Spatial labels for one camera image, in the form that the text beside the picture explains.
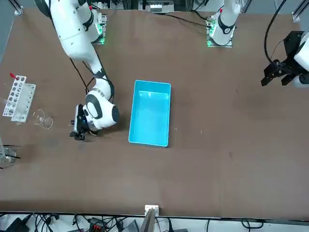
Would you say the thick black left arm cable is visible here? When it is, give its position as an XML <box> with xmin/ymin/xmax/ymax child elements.
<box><xmin>264</xmin><ymin>0</ymin><xmax>287</xmax><ymax>64</ymax></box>

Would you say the white power strip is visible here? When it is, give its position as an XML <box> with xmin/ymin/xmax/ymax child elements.
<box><xmin>147</xmin><ymin>3</ymin><xmax>165</xmax><ymax>13</ymax></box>

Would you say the glass graduated cylinder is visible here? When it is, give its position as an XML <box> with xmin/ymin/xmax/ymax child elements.
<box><xmin>32</xmin><ymin>108</ymin><xmax>54</xmax><ymax>131</ymax></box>

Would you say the aluminium profile post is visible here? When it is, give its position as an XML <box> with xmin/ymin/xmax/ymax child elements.
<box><xmin>144</xmin><ymin>204</ymin><xmax>160</xmax><ymax>232</ymax></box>

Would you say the white test tube rack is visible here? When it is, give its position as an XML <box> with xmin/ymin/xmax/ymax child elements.
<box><xmin>1</xmin><ymin>75</ymin><xmax>37</xmax><ymax>123</ymax></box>

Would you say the aluminium corner profile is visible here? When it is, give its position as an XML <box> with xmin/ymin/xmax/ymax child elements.
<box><xmin>291</xmin><ymin>0</ymin><xmax>305</xmax><ymax>23</ymax></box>
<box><xmin>9</xmin><ymin>0</ymin><xmax>24</xmax><ymax>15</ymax></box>

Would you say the thin black rod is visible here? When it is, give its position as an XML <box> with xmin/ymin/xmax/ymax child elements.
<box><xmin>4</xmin><ymin>147</ymin><xmax>22</xmax><ymax>160</ymax></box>

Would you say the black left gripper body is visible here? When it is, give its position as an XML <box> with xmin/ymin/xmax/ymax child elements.
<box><xmin>270</xmin><ymin>30</ymin><xmax>304</xmax><ymax>75</ymax></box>

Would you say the blue plastic bin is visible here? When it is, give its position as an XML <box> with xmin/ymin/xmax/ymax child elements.
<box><xmin>128</xmin><ymin>79</ymin><xmax>172</xmax><ymax>148</ymax></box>

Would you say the black power brick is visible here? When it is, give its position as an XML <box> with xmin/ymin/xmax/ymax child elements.
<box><xmin>4</xmin><ymin>217</ymin><xmax>30</xmax><ymax>232</ymax></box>

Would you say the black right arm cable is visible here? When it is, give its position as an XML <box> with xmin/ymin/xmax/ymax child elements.
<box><xmin>69</xmin><ymin>57</ymin><xmax>115</xmax><ymax>102</ymax></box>

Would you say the black base cable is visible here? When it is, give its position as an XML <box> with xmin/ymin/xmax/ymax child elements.
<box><xmin>164</xmin><ymin>13</ymin><xmax>210</xmax><ymax>28</ymax></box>

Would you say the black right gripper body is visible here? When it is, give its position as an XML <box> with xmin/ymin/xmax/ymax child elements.
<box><xmin>73</xmin><ymin>103</ymin><xmax>89</xmax><ymax>132</ymax></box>

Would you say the black red power strip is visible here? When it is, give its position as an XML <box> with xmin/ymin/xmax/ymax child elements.
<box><xmin>88</xmin><ymin>217</ymin><xmax>103</xmax><ymax>232</ymax></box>

